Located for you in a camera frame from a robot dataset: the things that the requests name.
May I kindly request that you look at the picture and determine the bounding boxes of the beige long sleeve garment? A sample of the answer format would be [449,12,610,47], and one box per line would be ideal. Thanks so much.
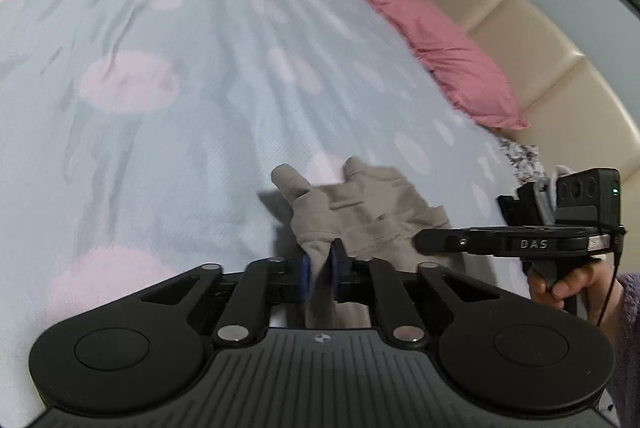
[271,157,451,330]

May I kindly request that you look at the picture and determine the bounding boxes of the folded white grey clothes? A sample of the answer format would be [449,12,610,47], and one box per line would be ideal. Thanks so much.
[499,139,574,209]

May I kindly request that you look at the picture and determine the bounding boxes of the person right hand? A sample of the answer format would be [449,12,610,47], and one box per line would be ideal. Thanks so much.
[527,261,624,330]

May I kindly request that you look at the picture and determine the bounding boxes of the beige padded headboard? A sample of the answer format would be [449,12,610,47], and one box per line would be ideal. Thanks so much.
[430,0,639,273]

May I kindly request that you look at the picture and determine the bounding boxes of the purple fuzzy right sleeve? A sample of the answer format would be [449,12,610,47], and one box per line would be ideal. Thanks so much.
[601,273,639,428]

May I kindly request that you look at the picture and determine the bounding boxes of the pink pillow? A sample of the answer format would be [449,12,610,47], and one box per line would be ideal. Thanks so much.
[365,0,529,131]

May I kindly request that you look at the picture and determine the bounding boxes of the polka dot bed sheet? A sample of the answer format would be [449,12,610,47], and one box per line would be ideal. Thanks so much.
[1,0,518,427]

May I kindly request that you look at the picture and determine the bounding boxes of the black camera box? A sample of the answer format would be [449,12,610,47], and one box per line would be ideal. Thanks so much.
[554,168,622,229]

